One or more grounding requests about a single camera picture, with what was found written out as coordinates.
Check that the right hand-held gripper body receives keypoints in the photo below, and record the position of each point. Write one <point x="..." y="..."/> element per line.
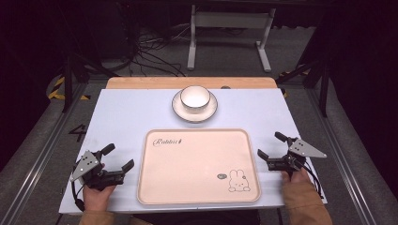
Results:
<point x="295" y="156"/>

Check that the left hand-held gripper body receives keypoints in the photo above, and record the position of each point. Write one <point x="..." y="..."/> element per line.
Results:
<point x="94" y="175"/>

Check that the pink rabbit print tray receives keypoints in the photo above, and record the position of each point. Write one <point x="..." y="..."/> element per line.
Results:
<point x="199" y="167"/>

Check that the white plate with dark rim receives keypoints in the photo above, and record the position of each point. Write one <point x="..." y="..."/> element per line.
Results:
<point x="179" y="110"/>

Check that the white bowl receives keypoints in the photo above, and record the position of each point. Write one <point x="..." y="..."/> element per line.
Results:
<point x="195" y="98"/>

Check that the person's right hand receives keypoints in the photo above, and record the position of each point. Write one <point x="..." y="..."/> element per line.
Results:
<point x="294" y="176"/>

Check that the person's left hand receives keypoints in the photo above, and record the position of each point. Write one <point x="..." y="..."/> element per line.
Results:
<point x="97" y="197"/>

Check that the white table board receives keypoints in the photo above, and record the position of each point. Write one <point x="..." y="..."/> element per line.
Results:
<point x="125" y="115"/>

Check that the black tripod stand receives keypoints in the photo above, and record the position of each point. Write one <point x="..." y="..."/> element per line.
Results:
<point x="67" y="81"/>
<point x="324" y="87"/>

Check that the wooden table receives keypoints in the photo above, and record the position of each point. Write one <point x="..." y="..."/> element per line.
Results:
<point x="156" y="82"/>

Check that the white metal stand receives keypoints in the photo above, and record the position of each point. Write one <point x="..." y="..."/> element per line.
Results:
<point x="230" y="19"/>

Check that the grey metal floor rail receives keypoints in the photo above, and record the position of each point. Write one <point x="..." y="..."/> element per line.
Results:
<point x="37" y="156"/>
<point x="341" y="156"/>

